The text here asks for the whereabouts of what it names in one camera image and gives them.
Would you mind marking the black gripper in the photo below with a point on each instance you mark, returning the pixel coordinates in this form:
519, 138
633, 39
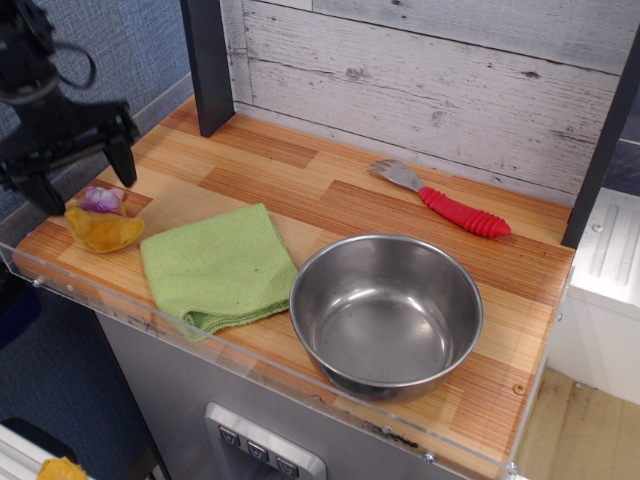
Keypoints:
55, 131

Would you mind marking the orange plush taco toy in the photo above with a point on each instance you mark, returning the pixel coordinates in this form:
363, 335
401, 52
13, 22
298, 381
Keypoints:
99, 222

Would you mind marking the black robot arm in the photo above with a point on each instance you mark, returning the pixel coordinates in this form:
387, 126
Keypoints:
27, 44

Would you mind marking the steel bowl pan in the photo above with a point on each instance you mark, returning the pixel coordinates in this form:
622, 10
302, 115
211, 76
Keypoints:
385, 316

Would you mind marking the green folded cloth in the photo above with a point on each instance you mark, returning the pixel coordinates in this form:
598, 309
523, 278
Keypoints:
226, 271

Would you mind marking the yellow object bottom left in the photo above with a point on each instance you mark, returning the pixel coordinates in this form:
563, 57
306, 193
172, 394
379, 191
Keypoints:
61, 469

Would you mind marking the silver control panel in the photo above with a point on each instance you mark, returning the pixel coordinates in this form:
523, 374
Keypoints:
246, 450

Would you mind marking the clear acrylic front guard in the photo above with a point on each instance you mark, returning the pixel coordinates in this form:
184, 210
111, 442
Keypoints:
468, 428

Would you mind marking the white ribbed side appliance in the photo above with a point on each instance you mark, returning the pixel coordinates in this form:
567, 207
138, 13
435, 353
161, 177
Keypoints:
596, 338

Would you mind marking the dark left frame post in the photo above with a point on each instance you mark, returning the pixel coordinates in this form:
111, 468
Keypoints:
206, 45

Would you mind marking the red handled metal fork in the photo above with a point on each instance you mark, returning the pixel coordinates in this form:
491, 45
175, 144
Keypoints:
472, 220

